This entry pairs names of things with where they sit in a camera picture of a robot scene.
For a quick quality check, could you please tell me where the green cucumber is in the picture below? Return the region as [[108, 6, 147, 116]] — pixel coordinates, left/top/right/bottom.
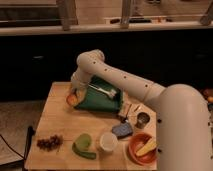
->
[[72, 143, 96, 160]]

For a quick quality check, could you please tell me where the bunch of red grapes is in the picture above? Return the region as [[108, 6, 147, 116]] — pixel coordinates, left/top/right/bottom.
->
[[37, 135, 63, 151]]

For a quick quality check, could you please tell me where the green plastic tray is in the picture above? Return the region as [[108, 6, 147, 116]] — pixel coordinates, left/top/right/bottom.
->
[[76, 76, 123, 113]]

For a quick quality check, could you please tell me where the dark cabinet counter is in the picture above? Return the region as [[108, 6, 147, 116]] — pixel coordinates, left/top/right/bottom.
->
[[0, 29, 213, 101]]

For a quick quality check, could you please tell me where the yellow corn cob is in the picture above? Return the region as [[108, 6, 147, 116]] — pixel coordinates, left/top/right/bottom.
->
[[136, 138, 157, 157]]

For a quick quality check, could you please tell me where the metal cup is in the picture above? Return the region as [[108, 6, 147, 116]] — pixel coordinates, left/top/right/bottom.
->
[[135, 112, 150, 129]]

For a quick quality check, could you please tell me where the blue sponge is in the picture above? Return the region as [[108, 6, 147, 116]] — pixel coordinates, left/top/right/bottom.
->
[[112, 122, 133, 138]]

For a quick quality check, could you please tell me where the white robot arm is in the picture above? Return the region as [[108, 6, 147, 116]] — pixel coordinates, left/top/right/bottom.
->
[[71, 50, 213, 171]]

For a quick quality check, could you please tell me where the orange red apple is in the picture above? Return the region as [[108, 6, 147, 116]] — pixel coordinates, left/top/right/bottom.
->
[[66, 94, 78, 107]]

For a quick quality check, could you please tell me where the orange bowl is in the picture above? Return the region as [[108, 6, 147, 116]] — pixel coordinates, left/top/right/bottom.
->
[[128, 132, 157, 166]]

